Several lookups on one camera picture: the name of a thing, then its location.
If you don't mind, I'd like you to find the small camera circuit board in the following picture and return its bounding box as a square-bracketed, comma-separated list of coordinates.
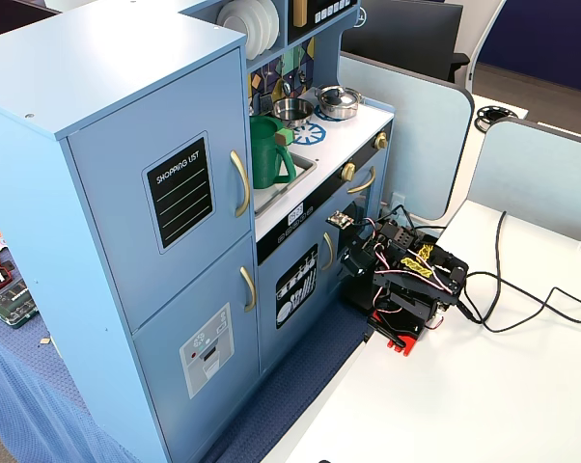
[324, 210, 356, 230]

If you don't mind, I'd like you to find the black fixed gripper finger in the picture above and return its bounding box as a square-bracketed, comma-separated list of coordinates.
[356, 274, 376, 311]

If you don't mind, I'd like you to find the steel pot with lid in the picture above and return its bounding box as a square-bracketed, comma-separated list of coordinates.
[315, 85, 366, 121]

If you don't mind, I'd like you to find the black microwave door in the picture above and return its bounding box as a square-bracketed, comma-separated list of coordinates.
[289, 0, 361, 45]

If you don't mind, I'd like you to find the green plastic pitcher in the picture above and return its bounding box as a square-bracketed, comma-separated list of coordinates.
[249, 115, 298, 190]

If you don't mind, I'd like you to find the open steel pan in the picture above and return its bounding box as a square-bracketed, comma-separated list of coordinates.
[270, 97, 316, 129]

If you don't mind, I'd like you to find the white curved frame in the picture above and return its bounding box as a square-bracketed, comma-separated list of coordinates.
[467, 0, 510, 94]

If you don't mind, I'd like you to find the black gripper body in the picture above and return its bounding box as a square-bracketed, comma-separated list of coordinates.
[339, 226, 388, 284]

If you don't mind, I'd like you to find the white toy plate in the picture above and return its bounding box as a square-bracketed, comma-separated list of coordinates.
[244, 0, 273, 58]
[263, 0, 281, 49]
[216, 0, 256, 42]

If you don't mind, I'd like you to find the dark brown furniture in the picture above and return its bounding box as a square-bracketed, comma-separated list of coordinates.
[0, 0, 61, 42]

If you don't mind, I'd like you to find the black cable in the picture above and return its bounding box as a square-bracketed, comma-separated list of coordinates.
[481, 210, 581, 334]
[456, 270, 581, 324]

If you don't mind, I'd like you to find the blue wooden toy kitchen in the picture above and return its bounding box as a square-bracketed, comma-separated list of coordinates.
[0, 0, 396, 463]

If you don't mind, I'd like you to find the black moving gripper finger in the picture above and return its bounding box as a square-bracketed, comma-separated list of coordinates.
[341, 272, 360, 308]

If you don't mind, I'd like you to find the black computer monitor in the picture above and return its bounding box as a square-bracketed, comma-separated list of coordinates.
[341, 0, 471, 86]

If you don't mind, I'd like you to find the blue textured cloth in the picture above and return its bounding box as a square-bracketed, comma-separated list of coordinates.
[0, 192, 384, 463]

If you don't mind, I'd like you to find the light blue desk divider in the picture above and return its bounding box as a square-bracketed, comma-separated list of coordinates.
[338, 50, 476, 224]
[443, 117, 581, 264]

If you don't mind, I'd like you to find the black empty spool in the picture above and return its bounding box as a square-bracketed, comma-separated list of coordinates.
[474, 105, 519, 132]

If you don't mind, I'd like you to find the oven door with window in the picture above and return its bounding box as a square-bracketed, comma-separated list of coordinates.
[336, 150, 389, 271]

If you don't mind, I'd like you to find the dish print cabinet door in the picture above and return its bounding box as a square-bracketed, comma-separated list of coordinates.
[256, 211, 343, 377]

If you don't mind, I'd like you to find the water dispenser cabinet door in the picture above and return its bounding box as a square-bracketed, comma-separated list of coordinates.
[131, 232, 263, 463]

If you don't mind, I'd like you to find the red arm base clamp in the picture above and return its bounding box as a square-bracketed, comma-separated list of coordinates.
[367, 308, 425, 359]

